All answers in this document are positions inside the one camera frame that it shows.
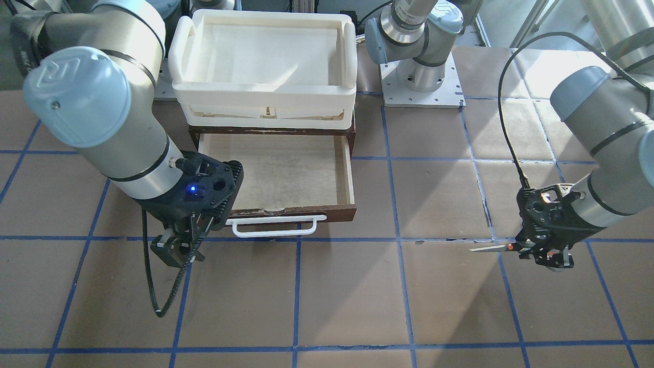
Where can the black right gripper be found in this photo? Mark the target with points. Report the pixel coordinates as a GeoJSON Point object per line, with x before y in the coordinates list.
{"type": "Point", "coordinates": [162, 210]}

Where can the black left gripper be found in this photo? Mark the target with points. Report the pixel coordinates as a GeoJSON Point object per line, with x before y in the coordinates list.
{"type": "Point", "coordinates": [571, 218]}

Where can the orange grey handled scissors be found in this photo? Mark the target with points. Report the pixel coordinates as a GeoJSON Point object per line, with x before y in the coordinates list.
{"type": "Point", "coordinates": [502, 248]}

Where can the brown wooden drawer cabinet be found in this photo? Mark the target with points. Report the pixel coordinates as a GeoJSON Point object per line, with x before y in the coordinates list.
{"type": "Point", "coordinates": [290, 174]}

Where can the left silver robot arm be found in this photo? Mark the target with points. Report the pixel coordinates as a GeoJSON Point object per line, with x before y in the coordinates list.
{"type": "Point", "coordinates": [610, 115]}

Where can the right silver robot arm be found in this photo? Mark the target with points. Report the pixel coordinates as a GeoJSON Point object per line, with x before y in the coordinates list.
{"type": "Point", "coordinates": [91, 79]}

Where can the white plastic tray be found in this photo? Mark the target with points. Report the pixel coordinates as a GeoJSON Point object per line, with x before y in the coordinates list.
{"type": "Point", "coordinates": [265, 69]}

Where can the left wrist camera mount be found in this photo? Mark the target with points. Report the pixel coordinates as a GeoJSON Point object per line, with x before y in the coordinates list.
{"type": "Point", "coordinates": [546, 206]}

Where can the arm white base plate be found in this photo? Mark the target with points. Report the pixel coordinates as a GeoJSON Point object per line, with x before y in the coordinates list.
{"type": "Point", "coordinates": [406, 83]}

